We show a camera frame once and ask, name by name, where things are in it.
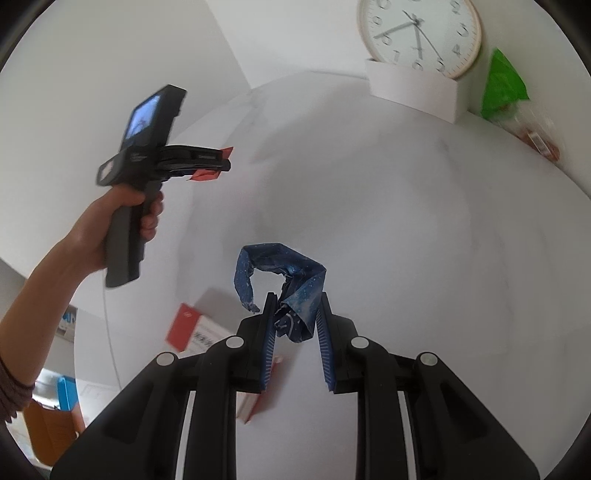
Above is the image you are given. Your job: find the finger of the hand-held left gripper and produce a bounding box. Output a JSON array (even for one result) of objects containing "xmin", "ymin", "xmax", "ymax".
[{"xmin": 159, "ymin": 144, "xmax": 232, "ymax": 180}]

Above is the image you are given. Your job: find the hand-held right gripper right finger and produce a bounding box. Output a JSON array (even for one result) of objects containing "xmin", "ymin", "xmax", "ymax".
[{"xmin": 315, "ymin": 292, "xmax": 541, "ymax": 480}]

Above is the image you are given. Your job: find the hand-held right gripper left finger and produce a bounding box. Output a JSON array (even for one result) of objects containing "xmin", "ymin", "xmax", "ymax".
[{"xmin": 50, "ymin": 292, "xmax": 280, "ymax": 480}]

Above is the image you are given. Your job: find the blue starry paper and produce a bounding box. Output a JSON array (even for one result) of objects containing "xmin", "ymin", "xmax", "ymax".
[{"xmin": 233, "ymin": 243, "xmax": 326, "ymax": 344}]

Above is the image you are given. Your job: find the person's left forearm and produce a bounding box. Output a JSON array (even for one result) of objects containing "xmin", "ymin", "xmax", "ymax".
[{"xmin": 0, "ymin": 240, "xmax": 95, "ymax": 423}]

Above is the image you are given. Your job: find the person's left hand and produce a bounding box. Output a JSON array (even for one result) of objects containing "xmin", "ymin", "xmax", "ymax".
[{"xmin": 65, "ymin": 187, "xmax": 165, "ymax": 273}]

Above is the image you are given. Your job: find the red and white box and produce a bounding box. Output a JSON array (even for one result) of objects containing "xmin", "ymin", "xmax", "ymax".
[{"xmin": 166, "ymin": 302, "xmax": 282, "ymax": 423}]

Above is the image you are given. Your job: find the white table with black legs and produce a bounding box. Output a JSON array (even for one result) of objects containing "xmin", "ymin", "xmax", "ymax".
[{"xmin": 74, "ymin": 69, "xmax": 591, "ymax": 480}]

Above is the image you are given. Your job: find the white bag with blue print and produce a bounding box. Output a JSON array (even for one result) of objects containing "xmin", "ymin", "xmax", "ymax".
[{"xmin": 58, "ymin": 307, "xmax": 77, "ymax": 342}]

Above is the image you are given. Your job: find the blue plastic bin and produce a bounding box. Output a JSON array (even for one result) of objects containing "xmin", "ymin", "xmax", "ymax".
[{"xmin": 58, "ymin": 376, "xmax": 79, "ymax": 411}]

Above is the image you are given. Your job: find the white rectangular box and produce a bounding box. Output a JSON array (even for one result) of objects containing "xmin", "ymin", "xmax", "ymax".
[{"xmin": 365, "ymin": 58, "xmax": 460, "ymax": 123}]

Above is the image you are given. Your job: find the brown leather chair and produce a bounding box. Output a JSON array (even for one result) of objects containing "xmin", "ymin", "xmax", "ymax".
[{"xmin": 23, "ymin": 401, "xmax": 86, "ymax": 467}]

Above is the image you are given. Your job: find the clear snack packet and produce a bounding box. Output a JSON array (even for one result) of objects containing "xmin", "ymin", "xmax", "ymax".
[{"xmin": 501, "ymin": 104, "xmax": 566, "ymax": 162}]

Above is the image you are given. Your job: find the green plastic bag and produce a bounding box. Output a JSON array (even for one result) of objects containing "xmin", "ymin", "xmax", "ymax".
[{"xmin": 481, "ymin": 47, "xmax": 529, "ymax": 120}]

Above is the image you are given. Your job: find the round white wall clock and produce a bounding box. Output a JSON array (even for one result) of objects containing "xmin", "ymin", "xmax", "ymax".
[{"xmin": 358, "ymin": 0, "xmax": 482, "ymax": 79}]

